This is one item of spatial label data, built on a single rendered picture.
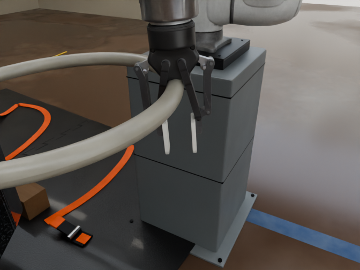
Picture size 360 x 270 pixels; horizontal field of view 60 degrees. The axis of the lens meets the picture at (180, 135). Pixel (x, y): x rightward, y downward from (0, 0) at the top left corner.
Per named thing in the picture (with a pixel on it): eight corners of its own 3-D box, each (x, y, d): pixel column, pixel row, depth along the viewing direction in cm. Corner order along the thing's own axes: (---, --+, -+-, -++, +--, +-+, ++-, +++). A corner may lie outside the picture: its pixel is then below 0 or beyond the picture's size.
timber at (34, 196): (50, 205, 157) (45, 188, 151) (29, 220, 149) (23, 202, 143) (16, 185, 171) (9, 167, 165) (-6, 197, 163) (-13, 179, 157)
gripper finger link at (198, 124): (194, 105, 56) (210, 104, 55) (195, 130, 58) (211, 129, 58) (194, 109, 54) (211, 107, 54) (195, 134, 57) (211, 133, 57)
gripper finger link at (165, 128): (165, 121, 55) (161, 121, 55) (169, 154, 58) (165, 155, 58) (166, 113, 57) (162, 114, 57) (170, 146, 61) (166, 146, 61)
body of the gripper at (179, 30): (196, 14, 51) (199, 69, 55) (145, 18, 51) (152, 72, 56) (199, 22, 44) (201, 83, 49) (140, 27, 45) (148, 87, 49)
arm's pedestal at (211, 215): (175, 169, 186) (174, 32, 145) (257, 196, 166) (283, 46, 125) (125, 224, 149) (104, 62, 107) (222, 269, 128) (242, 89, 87)
